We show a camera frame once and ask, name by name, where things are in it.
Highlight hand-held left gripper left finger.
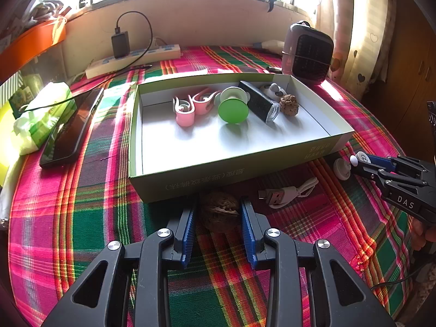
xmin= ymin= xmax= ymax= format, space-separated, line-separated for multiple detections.
xmin=41 ymin=204 xmax=197 ymax=327

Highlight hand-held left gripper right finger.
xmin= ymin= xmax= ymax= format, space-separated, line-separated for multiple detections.
xmin=240 ymin=198 xmax=397 ymax=327

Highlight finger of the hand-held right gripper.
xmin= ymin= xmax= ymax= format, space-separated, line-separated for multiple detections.
xmin=367 ymin=156 xmax=428 ymax=172
xmin=352 ymin=168 xmax=426 ymax=188

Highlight white round printed cap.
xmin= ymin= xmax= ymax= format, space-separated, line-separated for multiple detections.
xmin=350 ymin=153 xmax=371 ymax=167

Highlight brown walnut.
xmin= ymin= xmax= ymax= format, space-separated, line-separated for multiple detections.
xmin=200 ymin=191 xmax=241 ymax=234
xmin=280 ymin=95 xmax=299 ymax=111

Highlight white usb cable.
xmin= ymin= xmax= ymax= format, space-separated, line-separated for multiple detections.
xmin=258 ymin=176 xmax=319 ymax=210

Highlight green cardboard box tray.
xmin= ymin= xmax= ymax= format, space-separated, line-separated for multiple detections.
xmin=128 ymin=72 xmax=355 ymax=204

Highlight green white spool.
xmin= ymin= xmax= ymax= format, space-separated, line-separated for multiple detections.
xmin=218 ymin=87 xmax=251 ymax=125

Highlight pink plastic clip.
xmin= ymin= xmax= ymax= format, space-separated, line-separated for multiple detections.
xmin=191 ymin=89 xmax=222 ymax=116
xmin=173 ymin=96 xmax=195 ymax=126

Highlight white round device grey patches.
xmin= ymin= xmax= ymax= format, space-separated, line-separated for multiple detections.
xmin=261 ymin=83 xmax=288 ymax=101

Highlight person's right hand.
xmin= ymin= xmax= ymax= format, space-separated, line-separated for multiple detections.
xmin=410 ymin=218 xmax=436 ymax=249

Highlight dark wooden cabinet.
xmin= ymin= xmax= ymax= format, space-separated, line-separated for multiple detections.
xmin=361 ymin=0 xmax=436 ymax=164

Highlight plaid tablecloth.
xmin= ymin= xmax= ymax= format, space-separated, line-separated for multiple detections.
xmin=8 ymin=44 xmax=419 ymax=327

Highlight grey black desk heater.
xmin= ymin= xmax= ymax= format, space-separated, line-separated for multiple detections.
xmin=281 ymin=22 xmax=334 ymax=86

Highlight black flashlight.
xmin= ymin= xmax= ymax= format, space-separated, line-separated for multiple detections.
xmin=238 ymin=81 xmax=280 ymax=124

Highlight heart print curtain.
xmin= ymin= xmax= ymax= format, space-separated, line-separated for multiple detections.
xmin=320 ymin=0 xmax=399 ymax=99

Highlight black smartphone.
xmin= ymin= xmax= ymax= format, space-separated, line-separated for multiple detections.
xmin=39 ymin=88 xmax=104 ymax=168

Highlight white blue tube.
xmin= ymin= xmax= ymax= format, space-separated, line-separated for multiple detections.
xmin=254 ymin=40 xmax=285 ymax=53

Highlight white power strip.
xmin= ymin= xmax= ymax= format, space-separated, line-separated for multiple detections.
xmin=85 ymin=44 xmax=181 ymax=79

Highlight green white tissue pack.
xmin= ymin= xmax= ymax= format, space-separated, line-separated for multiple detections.
xmin=12 ymin=82 xmax=77 ymax=155

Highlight black charger adapter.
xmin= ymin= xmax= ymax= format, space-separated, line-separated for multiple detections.
xmin=112 ymin=31 xmax=132 ymax=59

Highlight yellow green box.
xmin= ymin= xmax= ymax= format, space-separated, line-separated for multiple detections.
xmin=0 ymin=105 xmax=21 ymax=186

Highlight small green packet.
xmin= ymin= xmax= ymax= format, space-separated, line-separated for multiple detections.
xmin=8 ymin=75 xmax=45 ymax=120

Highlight clear glass case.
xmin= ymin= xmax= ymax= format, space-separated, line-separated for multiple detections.
xmin=20 ymin=44 xmax=69 ymax=86

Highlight orange box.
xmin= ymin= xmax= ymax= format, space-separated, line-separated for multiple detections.
xmin=0 ymin=20 xmax=67 ymax=82

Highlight pile of plastic bags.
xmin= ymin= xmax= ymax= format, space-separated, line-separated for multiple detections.
xmin=27 ymin=0 xmax=73 ymax=24

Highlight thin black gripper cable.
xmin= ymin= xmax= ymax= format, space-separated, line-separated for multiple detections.
xmin=371 ymin=265 xmax=426 ymax=291

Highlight black charger cable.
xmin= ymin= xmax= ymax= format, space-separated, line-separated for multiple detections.
xmin=20 ymin=11 xmax=154 ymax=111

